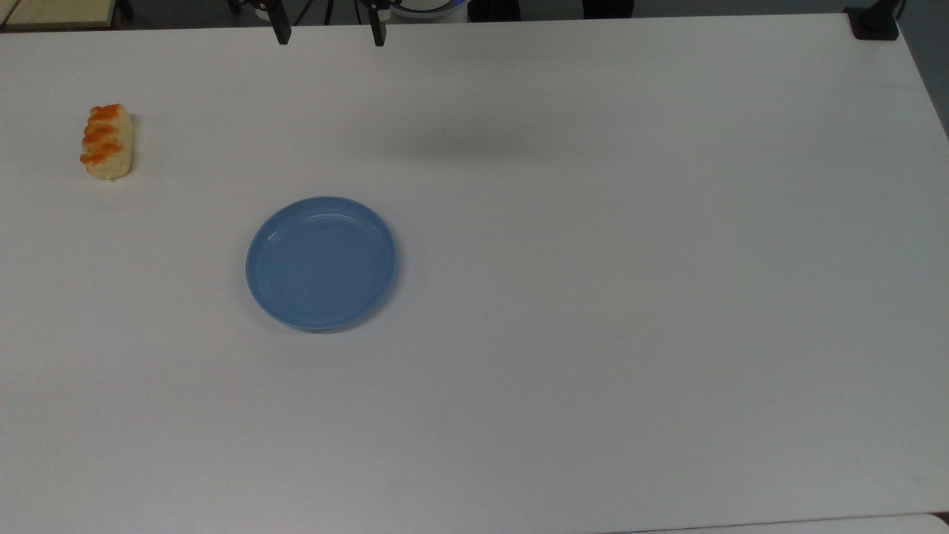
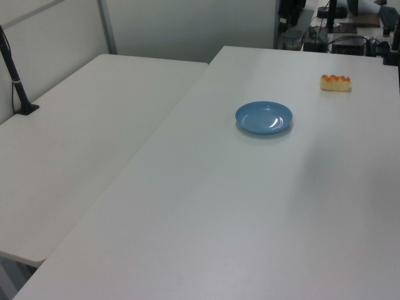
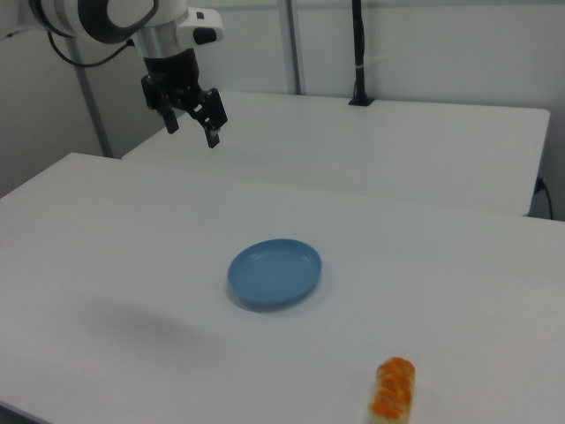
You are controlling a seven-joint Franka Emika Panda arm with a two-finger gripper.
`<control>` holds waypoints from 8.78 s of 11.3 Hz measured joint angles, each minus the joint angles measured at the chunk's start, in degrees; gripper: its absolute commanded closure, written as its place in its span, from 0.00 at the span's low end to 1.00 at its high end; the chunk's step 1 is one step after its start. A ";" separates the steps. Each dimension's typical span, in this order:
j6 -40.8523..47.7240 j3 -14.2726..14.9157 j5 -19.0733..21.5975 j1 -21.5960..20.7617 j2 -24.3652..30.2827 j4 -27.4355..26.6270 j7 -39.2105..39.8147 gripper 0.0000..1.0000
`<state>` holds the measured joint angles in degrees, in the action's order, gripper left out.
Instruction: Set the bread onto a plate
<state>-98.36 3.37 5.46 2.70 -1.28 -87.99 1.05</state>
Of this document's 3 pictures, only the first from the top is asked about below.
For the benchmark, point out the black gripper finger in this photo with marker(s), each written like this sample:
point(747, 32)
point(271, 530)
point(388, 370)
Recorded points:
point(379, 30)
point(280, 28)

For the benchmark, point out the bread with orange topping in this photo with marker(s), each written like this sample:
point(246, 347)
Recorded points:
point(108, 142)

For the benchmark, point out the blue round plate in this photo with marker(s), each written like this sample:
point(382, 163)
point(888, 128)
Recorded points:
point(321, 263)

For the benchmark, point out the beige wooden side table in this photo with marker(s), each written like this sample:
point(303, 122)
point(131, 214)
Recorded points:
point(55, 11)

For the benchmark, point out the black table clamp mount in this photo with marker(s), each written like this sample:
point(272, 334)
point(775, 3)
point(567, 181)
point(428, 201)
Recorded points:
point(875, 24)

